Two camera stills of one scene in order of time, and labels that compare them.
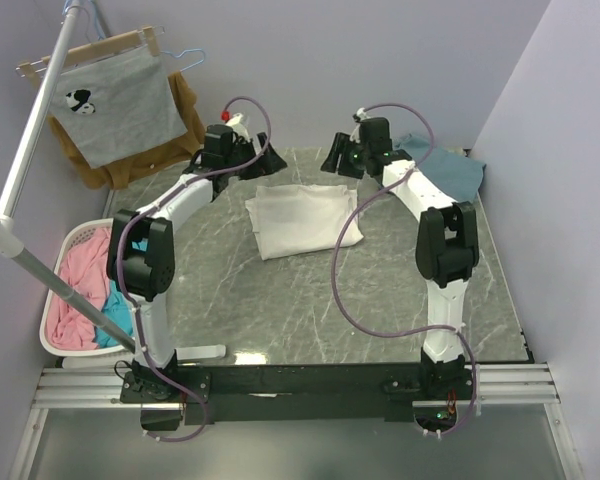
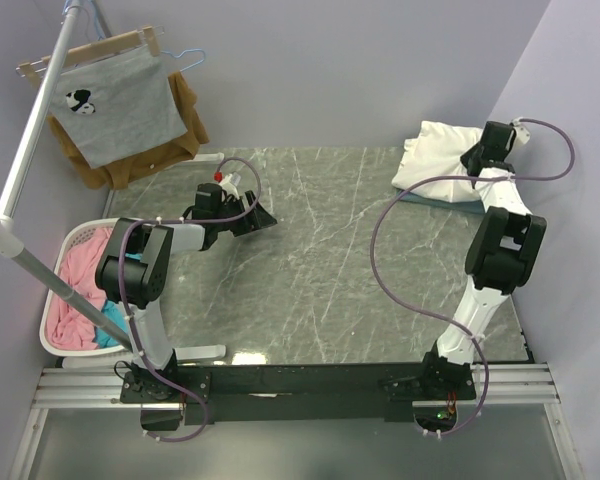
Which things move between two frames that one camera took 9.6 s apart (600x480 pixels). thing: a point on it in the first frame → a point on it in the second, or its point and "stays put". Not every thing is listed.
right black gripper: [341, 145] → [466, 157]
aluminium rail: [488, 386] stays put
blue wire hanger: [67, 3] stays put
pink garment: [85, 268] stays put
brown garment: [112, 172] stays put
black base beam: [369, 392] stays put
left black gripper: [268, 163] → [256, 219]
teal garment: [118, 308] stays put
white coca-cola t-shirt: [292, 218] → [437, 153]
